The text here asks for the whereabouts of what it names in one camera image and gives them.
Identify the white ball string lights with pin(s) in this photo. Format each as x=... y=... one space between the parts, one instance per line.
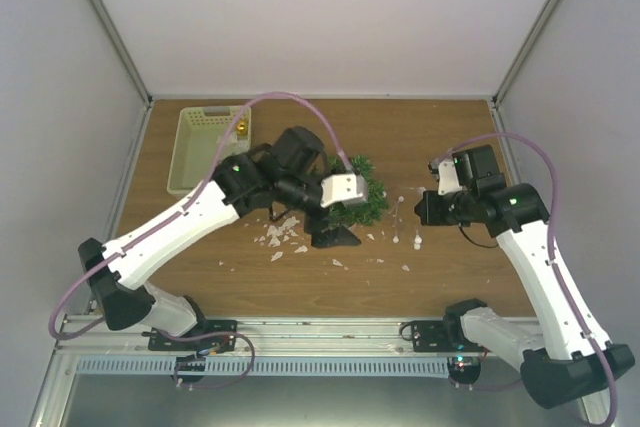
x=399 y=224

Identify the grey slotted cable duct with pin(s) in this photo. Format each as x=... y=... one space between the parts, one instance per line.
x=268 y=366

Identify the gold bauble ornament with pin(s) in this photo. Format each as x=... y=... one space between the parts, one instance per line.
x=242 y=128

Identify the pale green perforated basket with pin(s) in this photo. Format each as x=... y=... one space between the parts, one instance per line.
x=199 y=133

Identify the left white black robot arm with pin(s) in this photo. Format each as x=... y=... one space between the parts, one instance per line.
x=119 y=270

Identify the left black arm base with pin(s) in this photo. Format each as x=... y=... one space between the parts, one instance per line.
x=208 y=336

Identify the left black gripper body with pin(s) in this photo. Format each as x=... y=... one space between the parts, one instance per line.
x=292 y=186

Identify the aluminium front rail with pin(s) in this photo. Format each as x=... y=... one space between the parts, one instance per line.
x=274 y=336

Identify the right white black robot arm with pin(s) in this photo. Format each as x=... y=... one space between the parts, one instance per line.
x=572 y=356

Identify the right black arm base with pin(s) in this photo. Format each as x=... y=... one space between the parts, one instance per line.
x=433 y=336

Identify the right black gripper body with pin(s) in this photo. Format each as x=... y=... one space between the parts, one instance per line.
x=458 y=215

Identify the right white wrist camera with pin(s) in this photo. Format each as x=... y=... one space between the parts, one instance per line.
x=444 y=171

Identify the white foil flakes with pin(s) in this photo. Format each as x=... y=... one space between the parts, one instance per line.
x=283 y=252

